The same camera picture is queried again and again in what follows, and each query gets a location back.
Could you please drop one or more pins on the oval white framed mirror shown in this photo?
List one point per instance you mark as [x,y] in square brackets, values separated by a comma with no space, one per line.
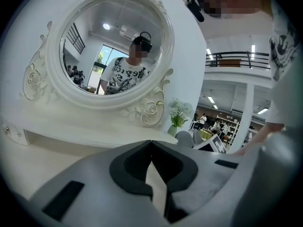
[111,48]

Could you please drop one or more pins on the green vase with white flowers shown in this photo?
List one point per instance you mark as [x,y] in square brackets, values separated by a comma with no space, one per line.
[178,117]

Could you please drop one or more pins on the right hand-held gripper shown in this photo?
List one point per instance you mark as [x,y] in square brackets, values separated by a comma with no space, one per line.
[213,145]

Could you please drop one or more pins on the grey upholstered chair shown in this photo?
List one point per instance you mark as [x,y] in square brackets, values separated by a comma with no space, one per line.
[185,139]
[197,135]

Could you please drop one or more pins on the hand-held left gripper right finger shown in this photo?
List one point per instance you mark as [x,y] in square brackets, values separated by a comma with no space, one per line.
[203,174]

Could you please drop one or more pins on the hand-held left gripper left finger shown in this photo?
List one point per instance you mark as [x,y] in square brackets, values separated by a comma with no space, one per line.
[99,188]

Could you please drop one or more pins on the black head-mounted camera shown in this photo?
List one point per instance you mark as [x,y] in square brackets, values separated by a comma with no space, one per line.
[195,7]

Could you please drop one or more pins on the white ornate desk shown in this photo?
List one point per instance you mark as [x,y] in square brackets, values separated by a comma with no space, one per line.
[47,164]

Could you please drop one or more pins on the long ceiling light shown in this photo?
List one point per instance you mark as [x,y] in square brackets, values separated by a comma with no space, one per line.
[210,100]
[209,54]
[262,110]
[252,51]
[215,107]

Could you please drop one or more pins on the person's right forearm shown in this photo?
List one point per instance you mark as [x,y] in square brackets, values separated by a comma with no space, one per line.
[260,136]

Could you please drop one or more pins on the black balcony railing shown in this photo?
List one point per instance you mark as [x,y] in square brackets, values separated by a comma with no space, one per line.
[236,60]

